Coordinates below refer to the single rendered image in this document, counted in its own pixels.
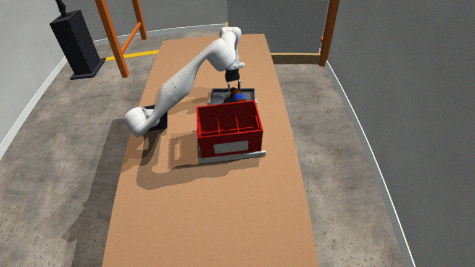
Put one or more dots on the brown bottle with blue label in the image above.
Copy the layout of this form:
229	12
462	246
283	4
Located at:
236	95

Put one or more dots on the red crate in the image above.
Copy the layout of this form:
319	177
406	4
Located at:
229	129

